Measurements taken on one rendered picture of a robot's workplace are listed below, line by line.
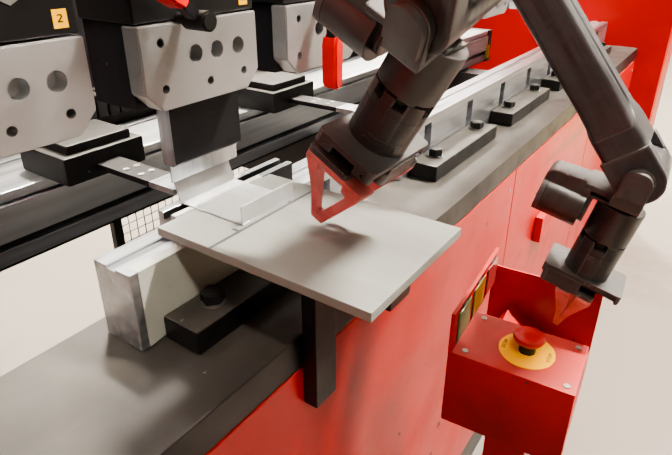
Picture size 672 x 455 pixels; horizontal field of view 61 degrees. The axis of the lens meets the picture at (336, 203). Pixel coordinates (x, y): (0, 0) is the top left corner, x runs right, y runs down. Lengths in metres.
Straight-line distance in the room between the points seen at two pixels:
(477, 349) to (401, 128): 0.40
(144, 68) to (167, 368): 0.30
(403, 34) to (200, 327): 0.37
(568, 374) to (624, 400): 1.23
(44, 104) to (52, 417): 0.29
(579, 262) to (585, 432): 1.11
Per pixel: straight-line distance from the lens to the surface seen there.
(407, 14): 0.38
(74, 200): 0.87
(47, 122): 0.50
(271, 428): 0.68
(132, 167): 0.78
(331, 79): 0.70
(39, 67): 0.49
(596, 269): 0.80
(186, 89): 0.57
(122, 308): 0.64
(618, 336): 2.27
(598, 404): 1.97
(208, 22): 0.53
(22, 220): 0.84
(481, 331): 0.83
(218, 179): 0.70
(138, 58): 0.54
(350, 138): 0.49
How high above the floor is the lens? 1.28
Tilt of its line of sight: 25 degrees down
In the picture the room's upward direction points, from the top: straight up
